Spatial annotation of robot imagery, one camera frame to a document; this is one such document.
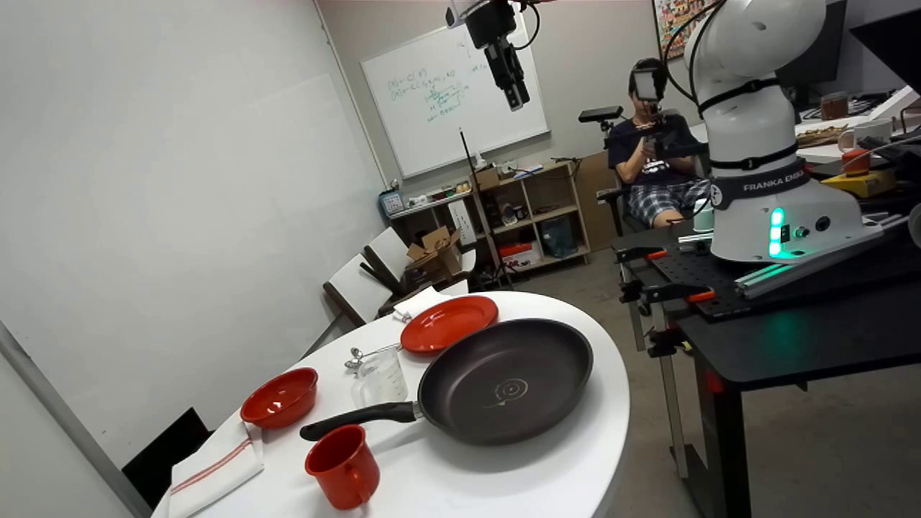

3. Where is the black frying pan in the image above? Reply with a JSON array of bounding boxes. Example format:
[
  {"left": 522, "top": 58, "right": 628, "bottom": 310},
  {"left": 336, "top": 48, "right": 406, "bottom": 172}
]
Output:
[{"left": 299, "top": 318, "right": 594, "bottom": 446}]

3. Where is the whiteboard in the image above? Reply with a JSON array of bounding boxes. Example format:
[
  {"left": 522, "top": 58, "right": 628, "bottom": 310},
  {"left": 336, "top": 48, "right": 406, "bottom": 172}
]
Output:
[{"left": 363, "top": 28, "right": 550, "bottom": 176}]

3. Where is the wooden shelf unit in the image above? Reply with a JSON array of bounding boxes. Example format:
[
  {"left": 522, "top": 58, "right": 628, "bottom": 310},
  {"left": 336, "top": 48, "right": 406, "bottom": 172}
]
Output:
[{"left": 476, "top": 162, "right": 589, "bottom": 272}]

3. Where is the seated person with headset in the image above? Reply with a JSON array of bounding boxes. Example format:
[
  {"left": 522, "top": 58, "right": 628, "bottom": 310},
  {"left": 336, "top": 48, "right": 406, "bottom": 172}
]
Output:
[{"left": 604, "top": 58, "right": 704, "bottom": 228}]

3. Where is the clear plastic measuring jug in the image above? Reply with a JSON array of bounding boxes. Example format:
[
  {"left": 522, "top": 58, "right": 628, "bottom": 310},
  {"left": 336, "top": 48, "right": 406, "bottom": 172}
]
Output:
[{"left": 352, "top": 349, "right": 409, "bottom": 406}]

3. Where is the red plate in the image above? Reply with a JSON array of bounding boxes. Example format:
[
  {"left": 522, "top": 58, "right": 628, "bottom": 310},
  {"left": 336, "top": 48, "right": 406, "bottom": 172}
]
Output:
[{"left": 401, "top": 295, "right": 499, "bottom": 354}]

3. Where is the red cup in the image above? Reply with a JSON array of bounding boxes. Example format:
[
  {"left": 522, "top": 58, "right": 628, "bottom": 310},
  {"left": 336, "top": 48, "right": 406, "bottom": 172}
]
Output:
[{"left": 306, "top": 425, "right": 381, "bottom": 510}]

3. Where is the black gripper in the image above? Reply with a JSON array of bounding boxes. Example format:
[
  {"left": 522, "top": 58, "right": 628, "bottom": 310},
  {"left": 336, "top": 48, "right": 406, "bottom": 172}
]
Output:
[{"left": 467, "top": 0, "right": 530, "bottom": 108}]

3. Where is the red bowl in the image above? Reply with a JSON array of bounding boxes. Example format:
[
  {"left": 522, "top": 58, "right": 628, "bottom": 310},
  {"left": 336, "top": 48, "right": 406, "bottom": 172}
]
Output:
[{"left": 238, "top": 369, "right": 320, "bottom": 429}]

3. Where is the cardboard box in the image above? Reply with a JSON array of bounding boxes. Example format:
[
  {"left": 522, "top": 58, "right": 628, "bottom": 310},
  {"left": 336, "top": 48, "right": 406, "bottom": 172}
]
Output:
[{"left": 409, "top": 228, "right": 460, "bottom": 282}]

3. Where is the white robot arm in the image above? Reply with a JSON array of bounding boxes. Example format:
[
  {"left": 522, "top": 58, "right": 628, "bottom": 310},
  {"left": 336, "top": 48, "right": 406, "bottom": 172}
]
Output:
[{"left": 606, "top": 0, "right": 864, "bottom": 262}]

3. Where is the black robot table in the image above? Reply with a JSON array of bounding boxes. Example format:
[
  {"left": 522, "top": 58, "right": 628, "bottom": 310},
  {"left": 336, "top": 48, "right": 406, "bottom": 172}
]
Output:
[{"left": 612, "top": 228, "right": 921, "bottom": 518}]

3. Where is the white red-striped dish towel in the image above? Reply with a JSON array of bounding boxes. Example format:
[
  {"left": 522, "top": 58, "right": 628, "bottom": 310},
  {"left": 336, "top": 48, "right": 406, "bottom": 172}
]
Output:
[{"left": 166, "top": 419, "right": 264, "bottom": 518}]

